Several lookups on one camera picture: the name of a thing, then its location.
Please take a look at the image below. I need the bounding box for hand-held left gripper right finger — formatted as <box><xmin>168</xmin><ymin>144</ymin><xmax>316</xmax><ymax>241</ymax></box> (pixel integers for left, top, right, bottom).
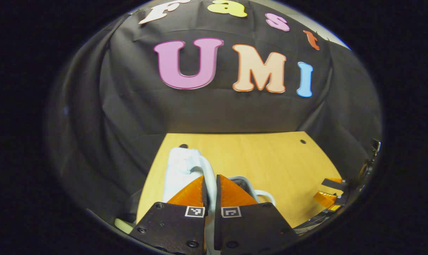
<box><xmin>214</xmin><ymin>174</ymin><xmax>299</xmax><ymax>252</ymax></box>

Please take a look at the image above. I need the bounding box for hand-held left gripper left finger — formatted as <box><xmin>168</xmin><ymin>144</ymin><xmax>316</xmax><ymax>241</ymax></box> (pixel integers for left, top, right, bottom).
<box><xmin>129</xmin><ymin>174</ymin><xmax>208</xmax><ymax>255</ymax></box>

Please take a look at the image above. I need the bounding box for pale green bottle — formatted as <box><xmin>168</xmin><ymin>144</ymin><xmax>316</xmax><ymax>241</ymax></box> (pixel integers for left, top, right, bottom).
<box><xmin>114</xmin><ymin>218</ymin><xmax>136</xmax><ymax>235</ymax></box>

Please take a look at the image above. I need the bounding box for light blue suitcase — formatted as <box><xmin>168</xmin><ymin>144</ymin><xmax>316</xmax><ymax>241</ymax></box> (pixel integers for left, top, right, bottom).
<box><xmin>162</xmin><ymin>147</ymin><xmax>276</xmax><ymax>255</ymax></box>

